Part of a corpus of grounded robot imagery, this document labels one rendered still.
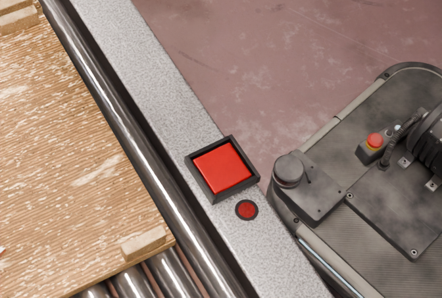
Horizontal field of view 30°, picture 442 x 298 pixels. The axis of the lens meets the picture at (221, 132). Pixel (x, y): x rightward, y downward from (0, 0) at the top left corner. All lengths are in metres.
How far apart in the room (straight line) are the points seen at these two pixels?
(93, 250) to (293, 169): 0.86
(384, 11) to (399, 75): 0.48
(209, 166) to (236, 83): 1.23
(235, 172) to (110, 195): 0.17
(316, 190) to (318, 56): 0.66
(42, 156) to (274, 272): 0.34
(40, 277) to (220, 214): 0.25
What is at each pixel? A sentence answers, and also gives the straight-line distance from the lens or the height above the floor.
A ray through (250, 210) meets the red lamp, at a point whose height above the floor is 0.92.
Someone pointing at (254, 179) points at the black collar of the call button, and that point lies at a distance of 1.11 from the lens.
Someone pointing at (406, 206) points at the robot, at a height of 0.26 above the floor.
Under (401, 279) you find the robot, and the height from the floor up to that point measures 0.24.
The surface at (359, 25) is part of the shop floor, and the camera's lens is 2.53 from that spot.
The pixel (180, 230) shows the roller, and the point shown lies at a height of 0.92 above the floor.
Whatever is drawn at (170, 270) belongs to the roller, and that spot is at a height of 0.92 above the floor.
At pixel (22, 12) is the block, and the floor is 0.96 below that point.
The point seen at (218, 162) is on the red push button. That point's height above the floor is 0.93.
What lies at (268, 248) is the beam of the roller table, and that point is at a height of 0.92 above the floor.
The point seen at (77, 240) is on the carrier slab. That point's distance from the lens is 1.05.
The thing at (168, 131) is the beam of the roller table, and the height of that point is 0.91.
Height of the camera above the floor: 1.90
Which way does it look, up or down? 58 degrees down
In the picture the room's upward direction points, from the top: 10 degrees clockwise
